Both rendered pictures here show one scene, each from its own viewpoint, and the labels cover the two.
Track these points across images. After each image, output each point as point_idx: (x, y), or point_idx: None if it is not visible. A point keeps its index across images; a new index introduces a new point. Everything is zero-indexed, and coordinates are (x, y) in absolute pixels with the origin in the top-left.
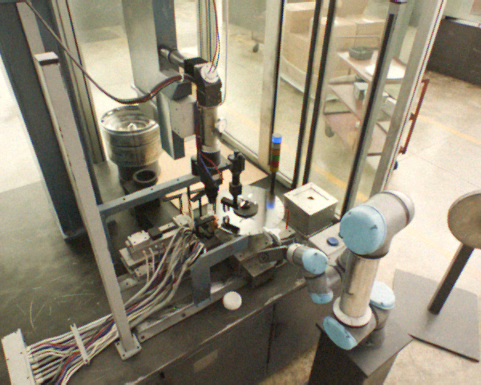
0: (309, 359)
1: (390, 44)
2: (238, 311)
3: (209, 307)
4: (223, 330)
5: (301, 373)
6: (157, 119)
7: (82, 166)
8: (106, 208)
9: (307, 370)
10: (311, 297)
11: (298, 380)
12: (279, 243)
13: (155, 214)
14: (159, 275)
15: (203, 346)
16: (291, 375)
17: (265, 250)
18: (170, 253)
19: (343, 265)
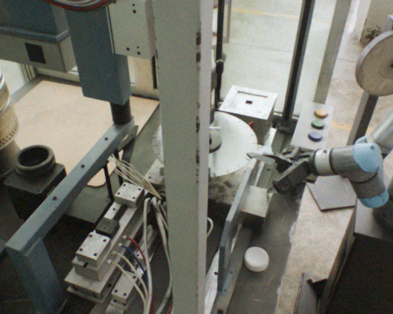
0: (283, 281)
1: None
2: (272, 267)
3: (238, 282)
4: (278, 299)
5: (286, 300)
6: (40, 57)
7: (207, 124)
8: (40, 226)
9: (289, 293)
10: (367, 203)
11: (290, 309)
12: (289, 160)
13: (74, 205)
14: (143, 280)
15: None
16: (280, 309)
17: (283, 175)
18: (131, 244)
19: (382, 150)
